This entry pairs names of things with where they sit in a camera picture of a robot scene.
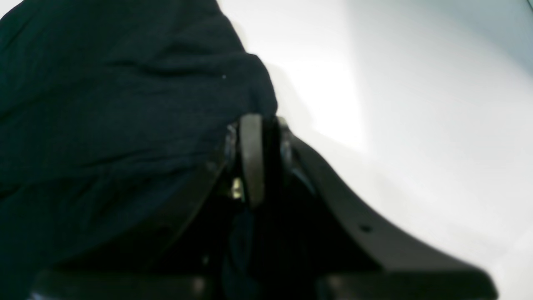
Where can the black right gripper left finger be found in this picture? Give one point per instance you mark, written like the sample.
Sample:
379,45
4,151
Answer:
177,252

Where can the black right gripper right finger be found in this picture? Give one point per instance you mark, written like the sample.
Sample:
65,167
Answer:
327,244

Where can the black T-shirt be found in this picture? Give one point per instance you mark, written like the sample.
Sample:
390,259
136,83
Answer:
107,106

